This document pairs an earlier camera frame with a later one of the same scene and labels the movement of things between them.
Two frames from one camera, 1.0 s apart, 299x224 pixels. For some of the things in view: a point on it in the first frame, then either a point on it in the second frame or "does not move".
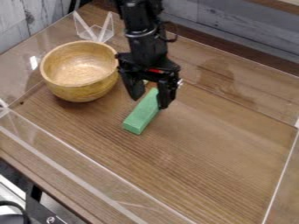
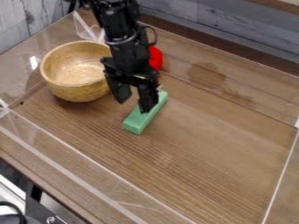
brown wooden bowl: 79,68 does not move
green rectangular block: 144,114 does not move
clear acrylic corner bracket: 95,32 does not move
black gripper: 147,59 to 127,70
